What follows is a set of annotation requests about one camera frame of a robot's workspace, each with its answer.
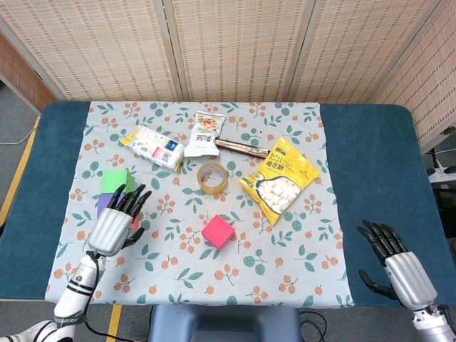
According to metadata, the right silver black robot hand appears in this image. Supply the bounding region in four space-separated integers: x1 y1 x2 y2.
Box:
357 219 439 312

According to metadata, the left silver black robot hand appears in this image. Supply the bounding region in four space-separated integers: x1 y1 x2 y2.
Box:
87 183 153 257

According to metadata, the purple cube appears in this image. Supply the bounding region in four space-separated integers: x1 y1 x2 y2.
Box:
96 192 126 221

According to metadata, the green cube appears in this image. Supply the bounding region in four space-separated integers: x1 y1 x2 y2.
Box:
100 169 138 196

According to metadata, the pink cube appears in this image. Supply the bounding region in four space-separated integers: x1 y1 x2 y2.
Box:
200 213 237 251

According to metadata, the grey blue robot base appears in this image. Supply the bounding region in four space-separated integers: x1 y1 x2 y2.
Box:
147 304 304 342

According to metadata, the yellow white biscuit pack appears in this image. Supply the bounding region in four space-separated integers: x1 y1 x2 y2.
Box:
119 124 187 174

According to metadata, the floral print tablecloth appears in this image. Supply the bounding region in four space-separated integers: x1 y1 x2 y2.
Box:
45 100 356 309

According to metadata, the white power strip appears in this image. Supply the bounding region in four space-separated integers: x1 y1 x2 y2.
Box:
426 164 456 185

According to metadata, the clear packing tape roll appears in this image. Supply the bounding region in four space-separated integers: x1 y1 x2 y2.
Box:
196 161 229 197

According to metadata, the white snack packet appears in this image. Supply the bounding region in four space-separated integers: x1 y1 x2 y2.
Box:
182 110 227 158

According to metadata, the brown chocolate bar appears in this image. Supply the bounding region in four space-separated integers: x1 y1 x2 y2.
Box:
214 138 270 160

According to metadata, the yellow marshmallow bag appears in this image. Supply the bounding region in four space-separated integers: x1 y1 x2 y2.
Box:
238 136 321 227

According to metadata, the bamboo folding screen panel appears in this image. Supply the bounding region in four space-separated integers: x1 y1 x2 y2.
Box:
287 0 447 105
162 0 317 104
0 0 180 103
369 0 456 152

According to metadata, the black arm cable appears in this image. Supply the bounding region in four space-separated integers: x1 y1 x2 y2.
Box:
82 250 120 342

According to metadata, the black floor cable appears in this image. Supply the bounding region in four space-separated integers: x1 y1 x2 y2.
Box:
298 310 328 342

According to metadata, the white floor cable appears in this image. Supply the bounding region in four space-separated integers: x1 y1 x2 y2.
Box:
0 123 38 145

